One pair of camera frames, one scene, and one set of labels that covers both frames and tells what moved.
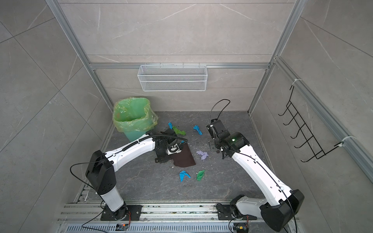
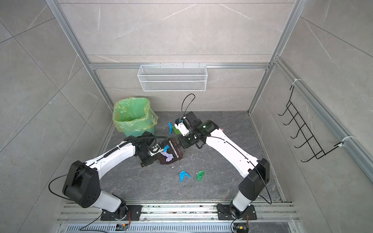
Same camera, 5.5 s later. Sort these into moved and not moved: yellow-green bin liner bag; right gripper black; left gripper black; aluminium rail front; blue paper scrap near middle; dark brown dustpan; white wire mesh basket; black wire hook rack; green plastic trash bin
Moved: right gripper black; left gripper black; dark brown dustpan
Not moved: black wire hook rack; blue paper scrap near middle; green plastic trash bin; aluminium rail front; white wire mesh basket; yellow-green bin liner bag
